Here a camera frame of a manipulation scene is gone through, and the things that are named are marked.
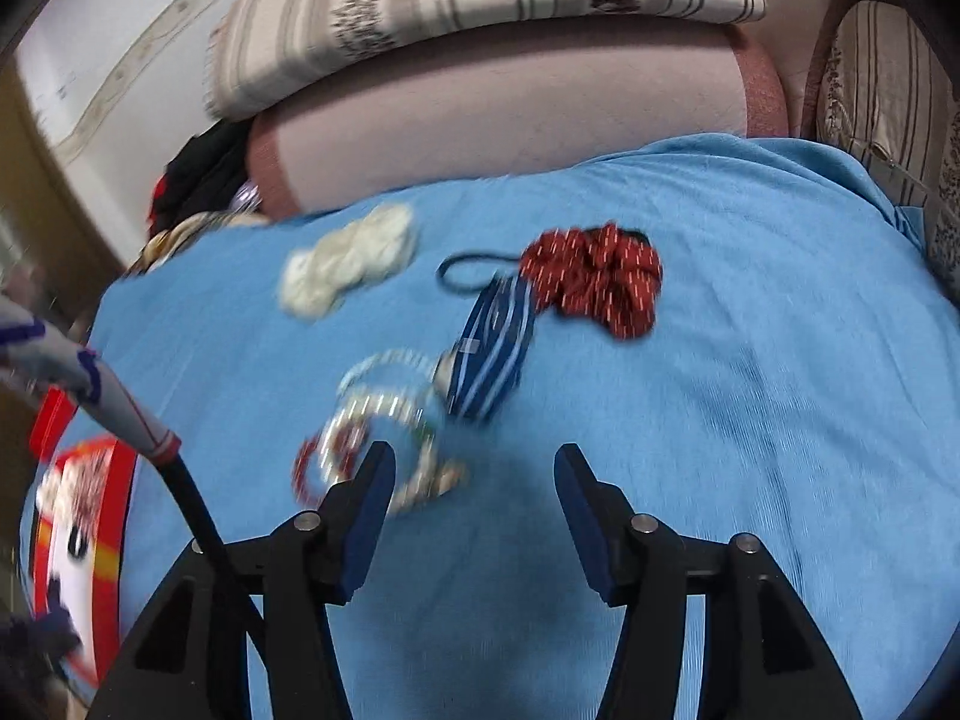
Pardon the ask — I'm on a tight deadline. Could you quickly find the dark clothes pile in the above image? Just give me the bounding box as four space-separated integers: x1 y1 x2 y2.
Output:
148 119 254 236

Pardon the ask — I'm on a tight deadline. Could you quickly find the striped pillow at right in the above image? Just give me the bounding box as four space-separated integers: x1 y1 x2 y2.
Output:
817 2 958 294

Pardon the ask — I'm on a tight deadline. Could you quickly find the light blue bed blanket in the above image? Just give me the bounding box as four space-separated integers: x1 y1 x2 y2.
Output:
17 131 960 720

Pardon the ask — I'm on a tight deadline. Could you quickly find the dark red bead bracelet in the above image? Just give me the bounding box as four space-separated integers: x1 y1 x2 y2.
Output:
291 422 370 509

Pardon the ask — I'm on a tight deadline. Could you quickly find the red polka dot scrunchie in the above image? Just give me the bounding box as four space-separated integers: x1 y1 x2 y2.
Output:
519 223 664 340

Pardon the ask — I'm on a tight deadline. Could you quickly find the black elastic hair tie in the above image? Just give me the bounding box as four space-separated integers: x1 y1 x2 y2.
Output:
436 252 524 298

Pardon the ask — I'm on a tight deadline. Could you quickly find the blue striped strap watch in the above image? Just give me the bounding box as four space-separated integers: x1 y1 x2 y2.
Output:
446 275 537 422

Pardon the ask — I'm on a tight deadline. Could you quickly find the red jewelry tray box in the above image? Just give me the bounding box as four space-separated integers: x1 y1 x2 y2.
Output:
29 436 139 688

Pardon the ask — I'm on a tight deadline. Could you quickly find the red box lid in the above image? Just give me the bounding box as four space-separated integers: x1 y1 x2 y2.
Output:
28 387 76 463

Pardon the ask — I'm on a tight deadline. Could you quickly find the cream white scrunchie on blanket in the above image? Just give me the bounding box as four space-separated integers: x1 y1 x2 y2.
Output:
278 203 418 320

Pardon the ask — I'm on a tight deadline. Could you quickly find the pink mauve bolster cushion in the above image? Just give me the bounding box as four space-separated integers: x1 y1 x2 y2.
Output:
247 16 791 220

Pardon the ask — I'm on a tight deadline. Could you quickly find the pearl bead bracelet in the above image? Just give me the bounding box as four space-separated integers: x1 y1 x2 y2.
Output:
317 386 469 517

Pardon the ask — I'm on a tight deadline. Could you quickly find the patterned brown scarf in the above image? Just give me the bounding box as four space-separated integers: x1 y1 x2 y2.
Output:
124 211 270 278

